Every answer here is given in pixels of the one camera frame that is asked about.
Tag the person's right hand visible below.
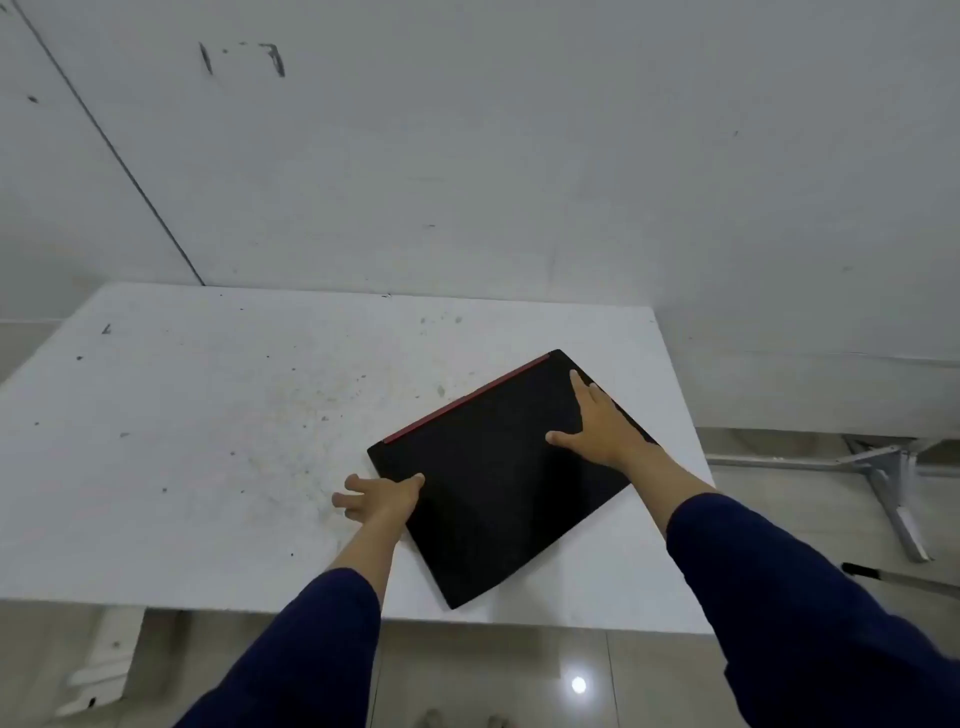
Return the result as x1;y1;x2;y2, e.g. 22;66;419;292
545;369;655;472

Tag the person's left hand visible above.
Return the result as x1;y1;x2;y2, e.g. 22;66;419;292
331;472;427;528

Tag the black laptop with red hinge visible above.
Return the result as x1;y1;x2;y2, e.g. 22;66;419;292
366;348;658;611

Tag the person's left forearm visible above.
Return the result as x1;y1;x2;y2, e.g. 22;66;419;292
173;517;406;728

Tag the person's right forearm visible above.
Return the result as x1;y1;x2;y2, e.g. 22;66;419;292
621;441;960;728

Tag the white rod with black tip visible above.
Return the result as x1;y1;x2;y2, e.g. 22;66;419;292
840;561;960;601

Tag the white table leg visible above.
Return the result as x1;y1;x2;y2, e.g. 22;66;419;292
55;606;148;719

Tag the white metal stand frame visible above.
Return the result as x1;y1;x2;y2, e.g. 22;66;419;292
703;437;948;565

